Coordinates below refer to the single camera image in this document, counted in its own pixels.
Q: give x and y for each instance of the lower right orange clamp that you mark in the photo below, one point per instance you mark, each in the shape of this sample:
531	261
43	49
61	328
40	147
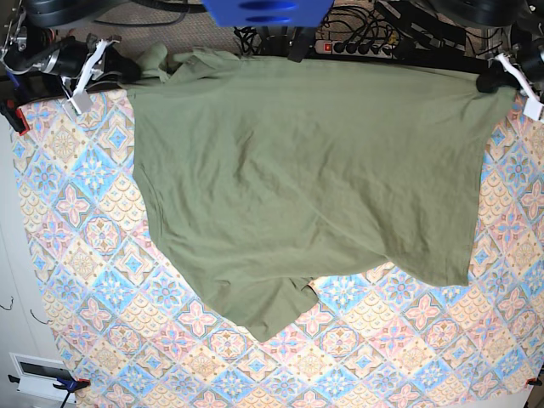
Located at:
535	382

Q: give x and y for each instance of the white power strip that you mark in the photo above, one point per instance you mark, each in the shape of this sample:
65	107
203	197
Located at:
353	49

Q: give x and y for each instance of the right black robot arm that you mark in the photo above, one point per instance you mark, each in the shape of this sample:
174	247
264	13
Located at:
30	42

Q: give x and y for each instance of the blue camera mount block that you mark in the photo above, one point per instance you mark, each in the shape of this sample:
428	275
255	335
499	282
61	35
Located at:
302	13

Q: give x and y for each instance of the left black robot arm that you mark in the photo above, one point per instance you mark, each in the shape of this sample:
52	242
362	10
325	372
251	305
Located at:
518	27

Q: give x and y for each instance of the patterned tile tablecloth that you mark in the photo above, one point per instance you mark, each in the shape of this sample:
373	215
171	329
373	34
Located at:
124	318

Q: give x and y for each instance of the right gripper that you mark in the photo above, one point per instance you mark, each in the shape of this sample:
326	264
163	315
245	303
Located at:
69	62

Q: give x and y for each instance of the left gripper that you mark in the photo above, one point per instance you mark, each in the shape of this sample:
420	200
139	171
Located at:
527	61

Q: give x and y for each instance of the white wall outlet box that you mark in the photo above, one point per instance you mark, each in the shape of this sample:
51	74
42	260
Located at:
37	376

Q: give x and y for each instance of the olive green t-shirt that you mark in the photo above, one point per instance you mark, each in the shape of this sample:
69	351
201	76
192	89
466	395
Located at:
259	175

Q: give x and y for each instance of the lower left table clamp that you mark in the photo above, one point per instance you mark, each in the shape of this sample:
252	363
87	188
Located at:
70	384

